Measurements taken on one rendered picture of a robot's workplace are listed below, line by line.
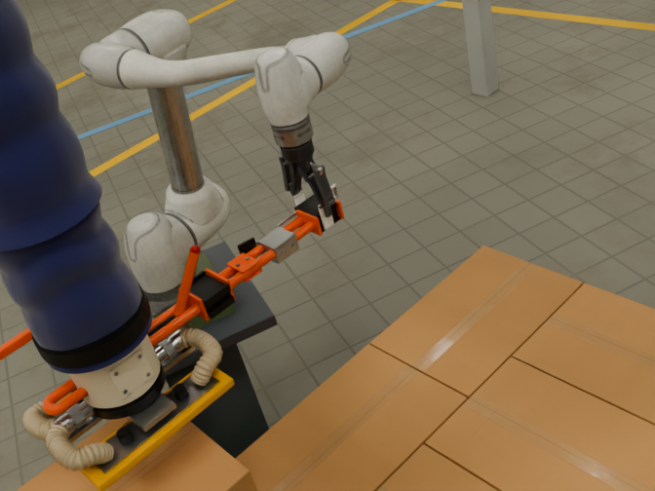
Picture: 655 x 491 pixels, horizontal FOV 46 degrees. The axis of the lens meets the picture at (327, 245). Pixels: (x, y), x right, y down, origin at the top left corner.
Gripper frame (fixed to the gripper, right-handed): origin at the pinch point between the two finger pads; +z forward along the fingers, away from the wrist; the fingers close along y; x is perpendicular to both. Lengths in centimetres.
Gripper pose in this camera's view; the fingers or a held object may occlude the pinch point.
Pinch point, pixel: (314, 212)
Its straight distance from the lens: 188.1
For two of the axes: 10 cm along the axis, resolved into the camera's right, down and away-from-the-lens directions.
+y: 6.8, 3.0, -6.7
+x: 7.0, -5.2, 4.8
